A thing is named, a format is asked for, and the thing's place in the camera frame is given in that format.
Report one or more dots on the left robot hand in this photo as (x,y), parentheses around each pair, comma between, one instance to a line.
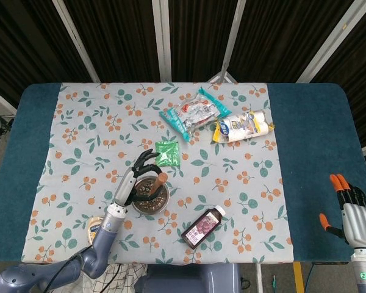
(126,186)

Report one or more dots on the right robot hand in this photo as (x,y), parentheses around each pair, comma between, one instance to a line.
(358,222)

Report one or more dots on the wooden stick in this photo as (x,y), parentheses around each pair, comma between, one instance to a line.
(159,182)

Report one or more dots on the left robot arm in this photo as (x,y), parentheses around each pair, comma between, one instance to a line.
(105,238)

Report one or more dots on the stainless steel bowl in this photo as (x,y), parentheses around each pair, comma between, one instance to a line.
(152,209)

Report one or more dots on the crushed brown white granules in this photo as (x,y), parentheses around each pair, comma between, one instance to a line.
(161,199)

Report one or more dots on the green sachet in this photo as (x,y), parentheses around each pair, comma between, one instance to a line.
(169,155)

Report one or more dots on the mayonnaise squeeze bottle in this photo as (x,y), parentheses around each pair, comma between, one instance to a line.
(93,229)

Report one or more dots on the teal snack bag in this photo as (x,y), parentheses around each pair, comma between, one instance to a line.
(174,119)

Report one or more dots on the grape juice bottle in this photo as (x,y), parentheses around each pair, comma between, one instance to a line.
(198,232)

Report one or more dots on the floral tablecloth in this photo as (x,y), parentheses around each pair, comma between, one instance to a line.
(109,100)

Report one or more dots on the white checked cloth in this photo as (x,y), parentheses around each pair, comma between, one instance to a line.
(125,279)

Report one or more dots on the blue-grey robot torso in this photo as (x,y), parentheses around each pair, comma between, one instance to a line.
(189,279)

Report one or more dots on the white table leg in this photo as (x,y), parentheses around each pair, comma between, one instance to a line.
(259,279)

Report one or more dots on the yellow white roll package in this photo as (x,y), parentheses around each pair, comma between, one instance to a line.
(247,126)

